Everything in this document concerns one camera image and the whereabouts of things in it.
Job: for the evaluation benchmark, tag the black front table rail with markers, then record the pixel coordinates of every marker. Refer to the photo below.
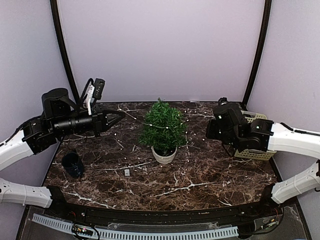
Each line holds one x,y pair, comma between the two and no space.
233,215

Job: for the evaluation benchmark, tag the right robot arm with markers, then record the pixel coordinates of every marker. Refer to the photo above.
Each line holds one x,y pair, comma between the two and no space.
230,126

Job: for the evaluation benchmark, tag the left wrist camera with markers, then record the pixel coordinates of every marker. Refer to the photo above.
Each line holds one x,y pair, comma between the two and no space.
99,85

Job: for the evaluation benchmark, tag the small green christmas tree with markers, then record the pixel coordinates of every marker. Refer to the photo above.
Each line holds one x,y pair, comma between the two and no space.
164,130

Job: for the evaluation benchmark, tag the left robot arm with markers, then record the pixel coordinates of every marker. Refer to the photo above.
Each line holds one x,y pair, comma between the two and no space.
60,117

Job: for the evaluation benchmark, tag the black frame post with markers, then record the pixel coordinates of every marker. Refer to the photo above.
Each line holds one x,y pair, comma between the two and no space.
258,53
62,48

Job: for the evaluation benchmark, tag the beige perforated plastic basket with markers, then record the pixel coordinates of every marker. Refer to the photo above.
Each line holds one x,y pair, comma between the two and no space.
253,154

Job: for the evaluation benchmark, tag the grey slotted cable duct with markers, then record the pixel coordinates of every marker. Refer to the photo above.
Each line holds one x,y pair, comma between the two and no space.
121,231

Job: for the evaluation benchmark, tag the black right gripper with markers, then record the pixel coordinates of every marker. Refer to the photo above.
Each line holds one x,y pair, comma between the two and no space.
210,132

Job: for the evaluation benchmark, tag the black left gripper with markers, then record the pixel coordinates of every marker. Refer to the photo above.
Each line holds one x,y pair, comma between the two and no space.
99,119

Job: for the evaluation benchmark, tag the dark blue cup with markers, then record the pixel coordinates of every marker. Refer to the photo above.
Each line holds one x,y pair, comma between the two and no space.
73,165

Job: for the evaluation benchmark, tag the right black frame post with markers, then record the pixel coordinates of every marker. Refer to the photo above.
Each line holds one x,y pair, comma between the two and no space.
258,53

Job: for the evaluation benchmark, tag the left black frame post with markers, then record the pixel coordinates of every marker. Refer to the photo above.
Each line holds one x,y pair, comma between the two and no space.
62,48

